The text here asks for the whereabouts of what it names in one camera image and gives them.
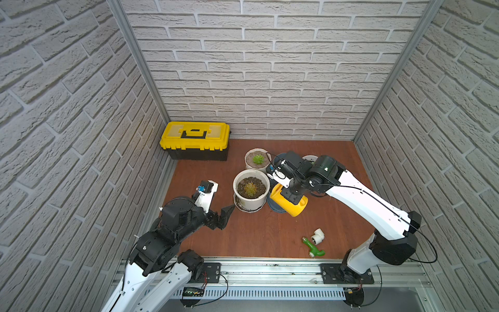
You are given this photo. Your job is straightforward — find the yellow watering can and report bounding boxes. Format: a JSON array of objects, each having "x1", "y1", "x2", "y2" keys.
[{"x1": 270, "y1": 183, "x2": 309, "y2": 217}]

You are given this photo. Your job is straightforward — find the large white pot succulent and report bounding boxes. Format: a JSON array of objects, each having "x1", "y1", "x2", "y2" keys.
[{"x1": 233, "y1": 169, "x2": 270, "y2": 213}]

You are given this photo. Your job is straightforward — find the white pipe elbow fitting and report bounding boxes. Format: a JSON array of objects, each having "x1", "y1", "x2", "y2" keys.
[{"x1": 311, "y1": 228, "x2": 325, "y2": 245}]

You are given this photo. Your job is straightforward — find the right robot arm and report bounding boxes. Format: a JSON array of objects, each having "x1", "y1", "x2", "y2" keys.
[{"x1": 270, "y1": 151, "x2": 422, "y2": 283}]

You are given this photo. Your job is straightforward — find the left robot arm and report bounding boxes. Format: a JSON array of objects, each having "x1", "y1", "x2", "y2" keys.
[{"x1": 102, "y1": 196, "x2": 235, "y2": 311}]

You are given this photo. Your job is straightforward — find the blue pot succulent front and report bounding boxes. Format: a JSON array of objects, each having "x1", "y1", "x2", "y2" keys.
[{"x1": 266, "y1": 196, "x2": 286, "y2": 214}]

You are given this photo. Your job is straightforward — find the blue pot succulent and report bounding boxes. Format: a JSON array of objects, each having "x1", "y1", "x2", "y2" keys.
[
  {"x1": 266, "y1": 196, "x2": 286, "y2": 214},
  {"x1": 273, "y1": 153, "x2": 287, "y2": 179}
]

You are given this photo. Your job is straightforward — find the white pot green succulent right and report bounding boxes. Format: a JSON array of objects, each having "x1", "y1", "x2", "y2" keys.
[{"x1": 302, "y1": 155, "x2": 318, "y2": 163}]

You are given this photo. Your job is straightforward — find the white pot green succulent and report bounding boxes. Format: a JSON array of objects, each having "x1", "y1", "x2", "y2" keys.
[
  {"x1": 244, "y1": 148, "x2": 271, "y2": 174},
  {"x1": 302, "y1": 155, "x2": 318, "y2": 163}
]

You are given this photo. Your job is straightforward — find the blue pot succulent back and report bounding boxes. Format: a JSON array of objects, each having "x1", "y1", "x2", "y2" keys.
[{"x1": 273, "y1": 153, "x2": 287, "y2": 179}]

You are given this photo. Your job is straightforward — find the white pot green succulent back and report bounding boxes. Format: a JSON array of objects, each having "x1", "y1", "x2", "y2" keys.
[{"x1": 244, "y1": 148, "x2": 271, "y2": 174}]

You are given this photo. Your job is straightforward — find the green pipe fitting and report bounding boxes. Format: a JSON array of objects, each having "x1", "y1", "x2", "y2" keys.
[{"x1": 302, "y1": 237, "x2": 326, "y2": 257}]

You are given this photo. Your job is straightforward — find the left controller board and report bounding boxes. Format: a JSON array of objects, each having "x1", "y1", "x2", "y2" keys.
[{"x1": 180, "y1": 287, "x2": 205, "y2": 308}]

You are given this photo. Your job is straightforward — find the controller board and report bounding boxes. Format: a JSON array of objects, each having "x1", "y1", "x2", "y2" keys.
[
  {"x1": 343, "y1": 287, "x2": 365, "y2": 308},
  {"x1": 180, "y1": 287, "x2": 205, "y2": 308}
]

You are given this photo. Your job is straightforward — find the yellow black toolbox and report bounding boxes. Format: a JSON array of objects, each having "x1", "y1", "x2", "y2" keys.
[{"x1": 160, "y1": 122, "x2": 231, "y2": 161}]

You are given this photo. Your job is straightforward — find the right controller board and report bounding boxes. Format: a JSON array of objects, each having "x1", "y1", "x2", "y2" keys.
[{"x1": 343, "y1": 287, "x2": 365, "y2": 308}]

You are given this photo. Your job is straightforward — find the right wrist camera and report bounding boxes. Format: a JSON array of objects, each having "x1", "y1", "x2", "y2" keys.
[{"x1": 266, "y1": 165, "x2": 291, "y2": 188}]

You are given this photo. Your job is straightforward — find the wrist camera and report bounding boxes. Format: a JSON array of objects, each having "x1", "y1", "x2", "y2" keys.
[
  {"x1": 266, "y1": 165, "x2": 291, "y2": 188},
  {"x1": 194, "y1": 180, "x2": 218, "y2": 214}
]

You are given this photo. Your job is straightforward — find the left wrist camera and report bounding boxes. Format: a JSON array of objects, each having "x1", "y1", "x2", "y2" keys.
[{"x1": 194, "y1": 180, "x2": 218, "y2": 214}]

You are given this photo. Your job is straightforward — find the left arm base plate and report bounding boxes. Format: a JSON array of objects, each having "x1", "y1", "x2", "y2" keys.
[{"x1": 189, "y1": 262, "x2": 222, "y2": 284}]

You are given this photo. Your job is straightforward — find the aluminium rail frame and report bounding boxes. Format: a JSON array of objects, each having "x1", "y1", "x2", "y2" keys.
[{"x1": 112, "y1": 256, "x2": 430, "y2": 302}]

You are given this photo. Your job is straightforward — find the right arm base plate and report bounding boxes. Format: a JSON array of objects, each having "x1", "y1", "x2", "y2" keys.
[{"x1": 319, "y1": 263, "x2": 374, "y2": 285}]

